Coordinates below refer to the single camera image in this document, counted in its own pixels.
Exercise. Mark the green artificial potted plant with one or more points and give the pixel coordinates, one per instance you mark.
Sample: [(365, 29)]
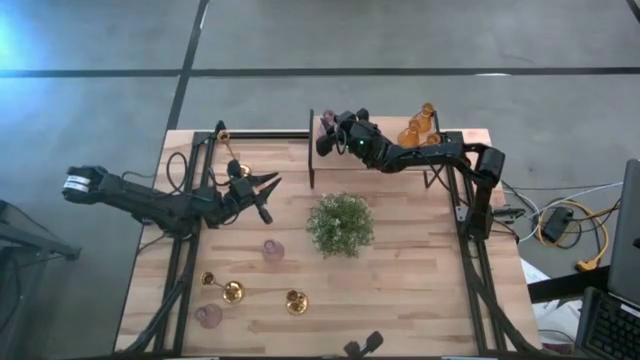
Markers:
[(340, 225)]

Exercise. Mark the black two-lobed object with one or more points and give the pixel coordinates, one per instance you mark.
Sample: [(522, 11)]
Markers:
[(372, 341)]

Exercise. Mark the gold metal candlestick holder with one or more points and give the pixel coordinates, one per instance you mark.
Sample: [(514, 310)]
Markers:
[(233, 291), (297, 302), (223, 137)]

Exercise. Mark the grey open laptop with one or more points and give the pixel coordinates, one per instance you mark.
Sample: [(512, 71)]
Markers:
[(627, 240)]

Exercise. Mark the wooden riser shelf black legs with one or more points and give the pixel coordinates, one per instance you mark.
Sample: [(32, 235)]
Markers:
[(380, 165)]

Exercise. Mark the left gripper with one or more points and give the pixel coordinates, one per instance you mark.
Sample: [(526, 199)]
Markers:
[(237, 200)]

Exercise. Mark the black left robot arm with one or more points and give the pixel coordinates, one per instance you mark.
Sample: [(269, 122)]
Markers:
[(140, 202)]

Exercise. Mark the black desk beam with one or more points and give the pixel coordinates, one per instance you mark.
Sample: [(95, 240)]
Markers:
[(565, 287)]

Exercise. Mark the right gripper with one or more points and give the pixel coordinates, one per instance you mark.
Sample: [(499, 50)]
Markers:
[(367, 142)]

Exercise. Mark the pink ribbed glass candle holder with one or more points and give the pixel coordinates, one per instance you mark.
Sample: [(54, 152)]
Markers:
[(209, 316), (327, 120), (273, 251)]

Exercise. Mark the amber glass candle holder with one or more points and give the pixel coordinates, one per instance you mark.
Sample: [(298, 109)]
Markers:
[(408, 137), (433, 139), (426, 120)]

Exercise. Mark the black aluminium rig frame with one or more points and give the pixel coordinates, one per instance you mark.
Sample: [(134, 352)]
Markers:
[(265, 135)]

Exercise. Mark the white cloth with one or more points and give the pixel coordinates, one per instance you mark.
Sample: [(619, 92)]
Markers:
[(550, 315)]

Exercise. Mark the black power adapter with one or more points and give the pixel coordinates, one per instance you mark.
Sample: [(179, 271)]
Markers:
[(557, 224)]

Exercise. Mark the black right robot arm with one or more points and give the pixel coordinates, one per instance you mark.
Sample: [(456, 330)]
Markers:
[(492, 165)]

